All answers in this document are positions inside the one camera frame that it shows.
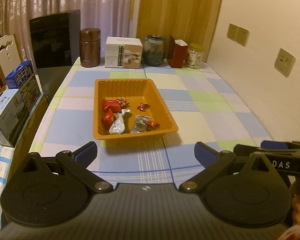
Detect white snack packet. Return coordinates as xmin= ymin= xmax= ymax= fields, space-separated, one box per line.
xmin=109 ymin=109 xmax=130 ymax=134

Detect large red candy packet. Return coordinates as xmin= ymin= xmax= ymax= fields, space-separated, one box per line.
xmin=102 ymin=100 xmax=122 ymax=113

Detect orange plastic tray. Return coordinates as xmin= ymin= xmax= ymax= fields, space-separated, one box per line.
xmin=93 ymin=79 xmax=178 ymax=142

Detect small dark red candy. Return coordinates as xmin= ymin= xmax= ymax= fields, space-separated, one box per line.
xmin=116 ymin=97 xmax=129 ymax=108

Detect checkered tablecloth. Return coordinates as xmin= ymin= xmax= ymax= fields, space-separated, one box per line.
xmin=31 ymin=62 xmax=268 ymax=184

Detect clear seed snack packet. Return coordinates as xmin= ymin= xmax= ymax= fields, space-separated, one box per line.
xmin=131 ymin=115 xmax=151 ymax=133

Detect light blue carton box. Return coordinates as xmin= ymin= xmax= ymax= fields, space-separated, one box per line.
xmin=0 ymin=89 xmax=29 ymax=147

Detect blue milk carton box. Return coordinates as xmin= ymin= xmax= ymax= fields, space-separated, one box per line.
xmin=5 ymin=60 xmax=41 ymax=112

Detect clear jar of nuts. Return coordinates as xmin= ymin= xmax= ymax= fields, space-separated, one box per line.
xmin=185 ymin=43 xmax=204 ymax=69

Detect dark red open box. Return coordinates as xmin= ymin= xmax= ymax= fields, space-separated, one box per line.
xmin=167 ymin=36 xmax=188 ymax=68

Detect white product box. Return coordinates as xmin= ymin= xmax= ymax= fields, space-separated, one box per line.
xmin=104 ymin=37 xmax=143 ymax=69

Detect brown metal canister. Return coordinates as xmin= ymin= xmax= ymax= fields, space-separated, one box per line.
xmin=79 ymin=28 xmax=101 ymax=68

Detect black appliance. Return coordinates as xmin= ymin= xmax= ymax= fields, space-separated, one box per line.
xmin=30 ymin=10 xmax=81 ymax=101

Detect green glass jar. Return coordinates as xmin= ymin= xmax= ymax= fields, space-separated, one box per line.
xmin=142 ymin=34 xmax=166 ymax=67

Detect white wooden chair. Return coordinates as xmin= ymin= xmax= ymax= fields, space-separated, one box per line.
xmin=0 ymin=34 xmax=22 ymax=80

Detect yellow curtain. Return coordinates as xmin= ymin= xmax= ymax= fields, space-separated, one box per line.
xmin=136 ymin=0 xmax=222 ymax=61

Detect pink curtain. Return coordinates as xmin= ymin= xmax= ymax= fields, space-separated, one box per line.
xmin=0 ymin=0 xmax=131 ymax=60

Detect single wall socket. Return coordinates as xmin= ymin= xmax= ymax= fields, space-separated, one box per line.
xmin=274 ymin=48 xmax=295 ymax=77

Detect double wall socket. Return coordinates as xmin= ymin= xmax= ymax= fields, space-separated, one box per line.
xmin=226 ymin=24 xmax=250 ymax=47

